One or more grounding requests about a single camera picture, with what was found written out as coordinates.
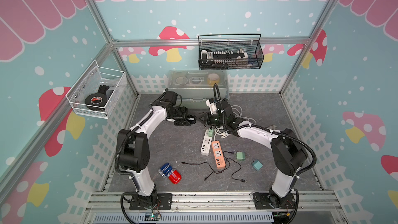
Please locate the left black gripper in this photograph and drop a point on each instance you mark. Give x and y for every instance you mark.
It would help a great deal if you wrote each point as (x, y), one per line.
(181, 122)

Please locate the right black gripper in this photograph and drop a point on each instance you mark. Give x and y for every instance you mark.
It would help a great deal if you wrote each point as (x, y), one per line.
(206, 116)

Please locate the white power strip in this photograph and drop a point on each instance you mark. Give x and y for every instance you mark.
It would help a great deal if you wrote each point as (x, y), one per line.
(206, 145)

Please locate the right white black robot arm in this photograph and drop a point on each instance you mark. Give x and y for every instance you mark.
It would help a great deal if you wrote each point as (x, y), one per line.
(292, 157)

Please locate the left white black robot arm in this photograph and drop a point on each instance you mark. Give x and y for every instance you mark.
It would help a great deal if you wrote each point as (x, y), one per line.
(133, 151)

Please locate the red blue electric shaver case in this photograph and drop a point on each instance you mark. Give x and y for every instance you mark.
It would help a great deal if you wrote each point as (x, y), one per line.
(172, 174)

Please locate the translucent green storage box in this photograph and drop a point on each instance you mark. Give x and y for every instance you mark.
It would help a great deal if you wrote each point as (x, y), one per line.
(193, 87)

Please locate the yellow tape roll in box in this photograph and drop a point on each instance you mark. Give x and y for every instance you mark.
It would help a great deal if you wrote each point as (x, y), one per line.
(213, 78)

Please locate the green charger adapter with prongs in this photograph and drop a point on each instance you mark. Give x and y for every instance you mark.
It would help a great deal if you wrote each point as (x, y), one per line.
(240, 156)

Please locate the orange power strip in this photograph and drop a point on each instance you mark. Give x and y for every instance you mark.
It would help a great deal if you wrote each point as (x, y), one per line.
(218, 155)

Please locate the black power strip in basket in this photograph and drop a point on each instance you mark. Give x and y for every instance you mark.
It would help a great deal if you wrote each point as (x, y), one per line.
(223, 58)

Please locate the teal cube adapter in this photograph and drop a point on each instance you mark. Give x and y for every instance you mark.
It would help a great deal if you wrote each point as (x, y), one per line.
(257, 165)

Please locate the black electrical tape roll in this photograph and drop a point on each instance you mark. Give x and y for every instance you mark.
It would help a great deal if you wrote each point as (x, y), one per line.
(96, 102)

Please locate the black wire mesh wall basket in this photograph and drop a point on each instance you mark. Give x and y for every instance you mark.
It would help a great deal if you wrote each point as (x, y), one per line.
(249, 43)

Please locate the white wire wall basket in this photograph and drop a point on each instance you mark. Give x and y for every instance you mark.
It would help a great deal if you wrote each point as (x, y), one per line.
(97, 79)

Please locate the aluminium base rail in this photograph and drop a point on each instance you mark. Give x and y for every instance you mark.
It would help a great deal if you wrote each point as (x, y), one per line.
(230, 207)

